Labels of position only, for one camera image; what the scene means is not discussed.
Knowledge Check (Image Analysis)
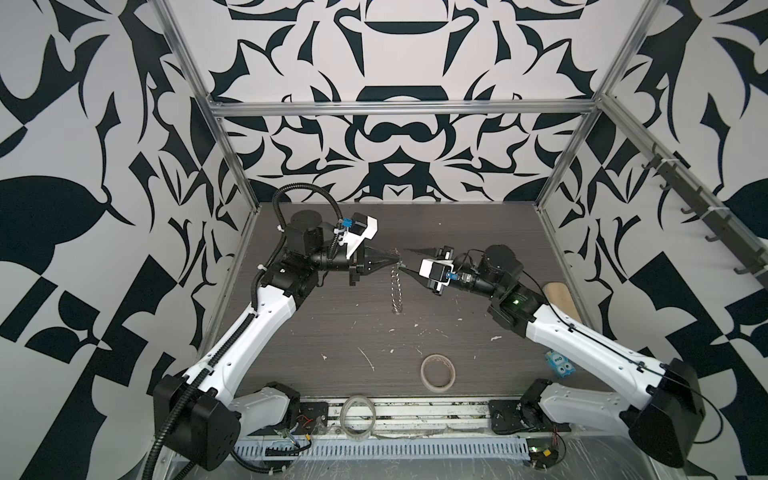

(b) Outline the silver ball chain keyring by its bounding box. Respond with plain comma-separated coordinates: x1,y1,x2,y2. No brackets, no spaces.
390,248,404,315

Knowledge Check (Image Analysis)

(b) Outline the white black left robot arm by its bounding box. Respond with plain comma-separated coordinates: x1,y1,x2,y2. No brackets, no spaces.
142,210,399,479

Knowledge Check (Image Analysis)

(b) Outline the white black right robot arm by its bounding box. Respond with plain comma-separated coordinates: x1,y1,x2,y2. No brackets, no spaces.
400,244,706,468

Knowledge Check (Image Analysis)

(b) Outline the brown tape roll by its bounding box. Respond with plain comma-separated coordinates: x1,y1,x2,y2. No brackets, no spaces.
419,353,457,394

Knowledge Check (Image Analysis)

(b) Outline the beige grey glasses case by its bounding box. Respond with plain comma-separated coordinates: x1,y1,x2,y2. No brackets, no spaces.
543,282,582,324

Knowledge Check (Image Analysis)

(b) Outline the blue owl eraser toy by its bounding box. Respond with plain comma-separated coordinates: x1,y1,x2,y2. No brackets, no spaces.
545,351,576,378

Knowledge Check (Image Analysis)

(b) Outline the clear tape roll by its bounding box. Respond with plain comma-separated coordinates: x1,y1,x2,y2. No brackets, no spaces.
338,395,377,441

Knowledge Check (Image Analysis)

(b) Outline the green circuit board right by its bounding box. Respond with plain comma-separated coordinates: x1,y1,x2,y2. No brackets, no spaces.
527,435,567,471

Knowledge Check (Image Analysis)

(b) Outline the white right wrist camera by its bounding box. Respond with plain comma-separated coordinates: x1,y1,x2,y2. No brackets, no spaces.
418,259,459,295

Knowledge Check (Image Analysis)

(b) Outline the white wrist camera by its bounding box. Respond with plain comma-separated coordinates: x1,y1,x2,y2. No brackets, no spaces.
337,212,378,260
418,259,459,295

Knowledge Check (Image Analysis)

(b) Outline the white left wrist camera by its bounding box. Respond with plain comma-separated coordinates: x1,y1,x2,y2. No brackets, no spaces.
337,212,378,260

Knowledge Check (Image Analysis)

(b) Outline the circuit board with wires left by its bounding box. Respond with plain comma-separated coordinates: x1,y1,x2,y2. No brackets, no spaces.
264,412,328,457

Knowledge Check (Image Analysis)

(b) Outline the white slotted cable duct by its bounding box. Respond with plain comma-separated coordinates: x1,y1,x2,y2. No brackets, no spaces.
234,437,530,461

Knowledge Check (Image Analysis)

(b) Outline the aluminium cage frame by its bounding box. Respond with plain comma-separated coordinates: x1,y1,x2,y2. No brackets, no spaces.
149,0,768,355

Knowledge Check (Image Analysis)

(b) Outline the black corrugated cable conduit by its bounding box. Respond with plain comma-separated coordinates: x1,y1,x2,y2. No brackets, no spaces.
140,182,344,480

